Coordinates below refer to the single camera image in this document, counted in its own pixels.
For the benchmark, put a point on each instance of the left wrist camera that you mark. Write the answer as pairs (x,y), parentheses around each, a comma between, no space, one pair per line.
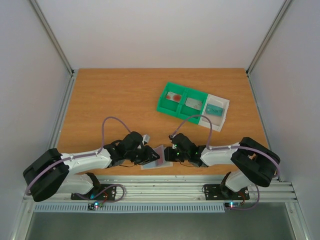
(145,139)

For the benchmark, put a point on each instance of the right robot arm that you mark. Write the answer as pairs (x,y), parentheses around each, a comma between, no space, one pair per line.
(256,165)

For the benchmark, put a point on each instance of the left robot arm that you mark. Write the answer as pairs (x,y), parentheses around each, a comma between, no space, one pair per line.
(56,173)

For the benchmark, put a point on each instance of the right small circuit board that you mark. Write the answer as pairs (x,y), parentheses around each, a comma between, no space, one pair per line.
(233,205)

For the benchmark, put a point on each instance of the aluminium frame post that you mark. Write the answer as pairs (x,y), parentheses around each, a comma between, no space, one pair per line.
(269,34)
(44,22)

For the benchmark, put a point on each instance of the slotted grey cable duct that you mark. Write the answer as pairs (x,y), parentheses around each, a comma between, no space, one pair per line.
(130,208)

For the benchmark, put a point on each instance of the aluminium front rail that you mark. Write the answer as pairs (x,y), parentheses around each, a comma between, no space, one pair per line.
(186,188)

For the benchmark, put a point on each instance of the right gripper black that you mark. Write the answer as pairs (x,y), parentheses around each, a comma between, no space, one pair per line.
(172,153)

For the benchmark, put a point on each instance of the green two-compartment bin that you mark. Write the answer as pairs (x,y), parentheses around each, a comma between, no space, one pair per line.
(178,108)

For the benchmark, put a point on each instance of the left small circuit board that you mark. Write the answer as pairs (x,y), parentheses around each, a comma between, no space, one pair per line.
(95,206)

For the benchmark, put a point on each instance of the teal credit card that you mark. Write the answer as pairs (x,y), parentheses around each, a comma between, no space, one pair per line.
(214,110)

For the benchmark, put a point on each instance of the right aluminium frame post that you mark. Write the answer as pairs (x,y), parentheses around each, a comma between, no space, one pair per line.
(269,34)

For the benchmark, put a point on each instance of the grey card in bin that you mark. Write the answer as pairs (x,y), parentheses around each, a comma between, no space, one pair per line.
(190,102)

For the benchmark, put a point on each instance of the beige leather card holder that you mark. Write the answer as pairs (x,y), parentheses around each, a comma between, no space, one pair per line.
(151,165)

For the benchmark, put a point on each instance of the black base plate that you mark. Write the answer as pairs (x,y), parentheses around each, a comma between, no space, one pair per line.
(213,192)
(104,192)

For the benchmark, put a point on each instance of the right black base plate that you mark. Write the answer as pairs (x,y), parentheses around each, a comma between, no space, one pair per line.
(213,192)

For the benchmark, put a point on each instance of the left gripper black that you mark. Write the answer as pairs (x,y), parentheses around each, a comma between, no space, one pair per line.
(148,156)

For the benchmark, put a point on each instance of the card with red circles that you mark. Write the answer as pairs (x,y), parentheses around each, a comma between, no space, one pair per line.
(173,97)

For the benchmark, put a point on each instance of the white translucent bin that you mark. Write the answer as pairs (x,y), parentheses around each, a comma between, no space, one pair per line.
(216,122)

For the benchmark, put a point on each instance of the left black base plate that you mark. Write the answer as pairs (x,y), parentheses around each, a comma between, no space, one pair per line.
(104,192)

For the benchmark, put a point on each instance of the left aluminium frame post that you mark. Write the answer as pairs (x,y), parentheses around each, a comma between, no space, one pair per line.
(44,22)

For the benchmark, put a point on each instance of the small circuit board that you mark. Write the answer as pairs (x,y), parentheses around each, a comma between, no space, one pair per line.
(233,205)
(95,206)

